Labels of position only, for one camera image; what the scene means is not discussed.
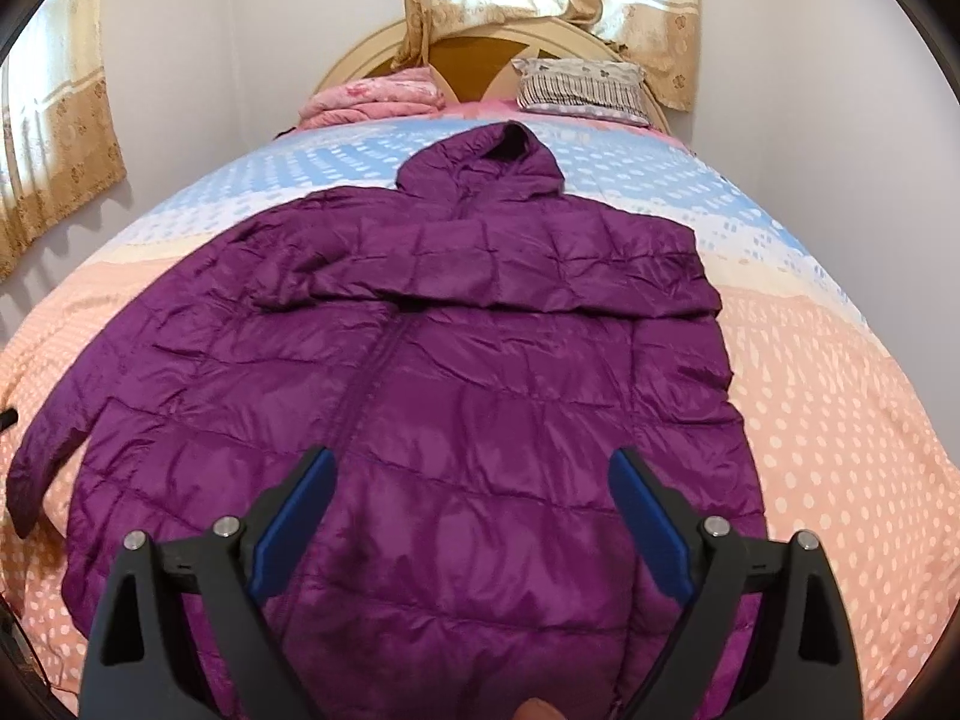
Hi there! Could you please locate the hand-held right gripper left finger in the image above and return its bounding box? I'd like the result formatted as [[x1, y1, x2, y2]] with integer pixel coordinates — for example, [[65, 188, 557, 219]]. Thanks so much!
[[79, 446, 338, 720]]

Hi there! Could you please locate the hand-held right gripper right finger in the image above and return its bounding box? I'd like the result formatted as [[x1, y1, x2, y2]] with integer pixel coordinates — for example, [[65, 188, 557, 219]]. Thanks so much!
[[607, 448, 871, 720]]

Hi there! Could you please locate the purple hooded puffer jacket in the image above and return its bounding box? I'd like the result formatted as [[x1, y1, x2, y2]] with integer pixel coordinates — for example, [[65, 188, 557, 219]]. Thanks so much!
[[7, 121, 766, 720]]

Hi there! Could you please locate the bed with dotted sheet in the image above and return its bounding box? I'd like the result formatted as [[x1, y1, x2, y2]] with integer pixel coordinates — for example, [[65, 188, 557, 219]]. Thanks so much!
[[0, 101, 960, 720]]

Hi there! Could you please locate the folded pink blanket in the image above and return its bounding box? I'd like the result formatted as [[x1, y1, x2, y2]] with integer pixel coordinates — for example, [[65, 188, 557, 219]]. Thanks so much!
[[298, 66, 451, 128]]

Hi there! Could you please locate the striped floral pillow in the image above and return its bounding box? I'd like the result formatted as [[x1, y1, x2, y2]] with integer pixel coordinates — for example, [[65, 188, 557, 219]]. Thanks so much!
[[512, 56, 652, 127]]

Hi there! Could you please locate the cream wooden headboard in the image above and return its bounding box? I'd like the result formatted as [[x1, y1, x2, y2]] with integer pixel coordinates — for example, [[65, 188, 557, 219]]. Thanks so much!
[[311, 19, 668, 136]]

